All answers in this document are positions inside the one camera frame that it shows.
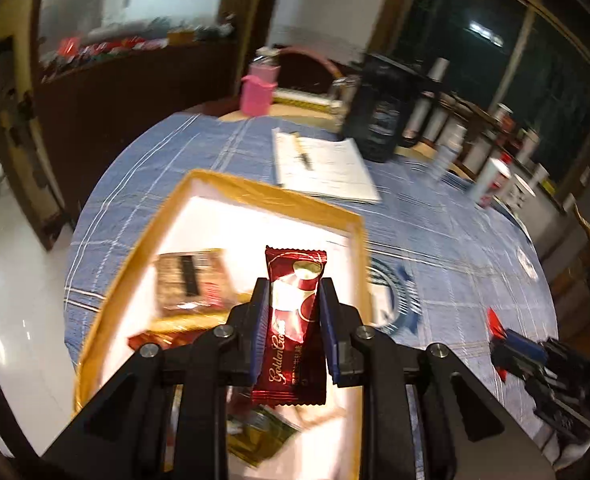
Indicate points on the blue plaid tablecloth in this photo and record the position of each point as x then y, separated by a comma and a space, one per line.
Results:
425, 240

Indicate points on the white can red label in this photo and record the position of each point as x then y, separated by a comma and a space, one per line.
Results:
492, 182

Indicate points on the black yellow pen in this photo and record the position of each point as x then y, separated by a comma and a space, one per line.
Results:
303, 154

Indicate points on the black kitchen appliance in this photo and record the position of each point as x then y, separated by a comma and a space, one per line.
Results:
380, 110

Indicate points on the dark red snack bar packet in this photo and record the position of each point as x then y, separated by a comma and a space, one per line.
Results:
292, 325

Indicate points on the green yellow snack packet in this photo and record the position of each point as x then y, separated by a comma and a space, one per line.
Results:
260, 435

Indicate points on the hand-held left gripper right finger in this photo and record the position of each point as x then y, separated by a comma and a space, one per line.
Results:
329, 335

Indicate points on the white spray bottle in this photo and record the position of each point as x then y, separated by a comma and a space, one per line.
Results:
449, 152

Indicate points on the white foam box yellow tape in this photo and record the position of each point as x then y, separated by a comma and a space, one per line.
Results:
255, 220

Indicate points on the brown snack packet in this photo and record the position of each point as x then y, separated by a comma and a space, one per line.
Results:
190, 280

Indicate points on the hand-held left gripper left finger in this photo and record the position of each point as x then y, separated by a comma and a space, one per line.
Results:
259, 335

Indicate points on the dark glass window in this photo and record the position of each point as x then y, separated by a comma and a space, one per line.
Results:
475, 35

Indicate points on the pink water bottle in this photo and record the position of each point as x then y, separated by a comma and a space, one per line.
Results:
257, 92

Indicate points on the stack of white paper cups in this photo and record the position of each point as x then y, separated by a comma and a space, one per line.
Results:
427, 100

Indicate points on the long yellow box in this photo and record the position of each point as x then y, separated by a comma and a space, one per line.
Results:
305, 100

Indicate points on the white paper notebook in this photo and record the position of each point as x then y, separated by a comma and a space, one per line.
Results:
330, 170

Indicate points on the row of colourful small goods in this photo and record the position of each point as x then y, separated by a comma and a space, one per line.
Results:
125, 45

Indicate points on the dark wooden counter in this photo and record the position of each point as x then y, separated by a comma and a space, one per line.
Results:
125, 125

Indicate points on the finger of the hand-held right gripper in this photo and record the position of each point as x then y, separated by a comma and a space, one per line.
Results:
527, 345
507, 360

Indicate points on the red hoop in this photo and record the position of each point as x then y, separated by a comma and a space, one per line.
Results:
315, 57

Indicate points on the silver metal jar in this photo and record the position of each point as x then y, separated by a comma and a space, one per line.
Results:
344, 100

